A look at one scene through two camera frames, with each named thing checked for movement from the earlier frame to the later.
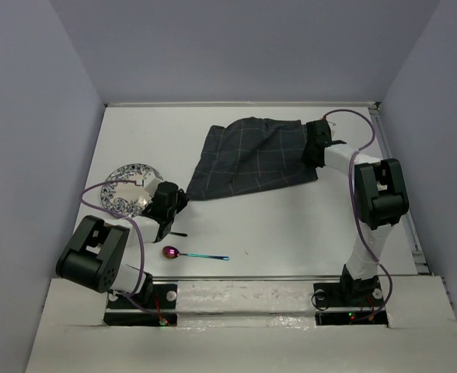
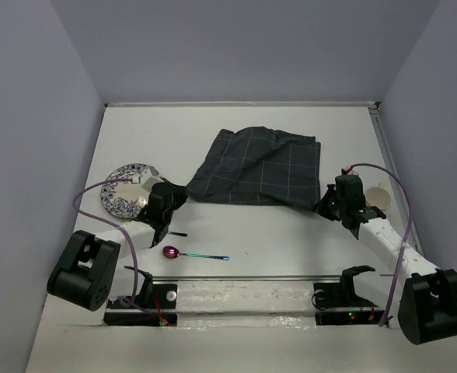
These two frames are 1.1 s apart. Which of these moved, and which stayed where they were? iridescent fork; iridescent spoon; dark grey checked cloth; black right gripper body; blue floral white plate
Moved: black right gripper body; dark grey checked cloth
Stayed: iridescent fork; blue floral white plate; iridescent spoon
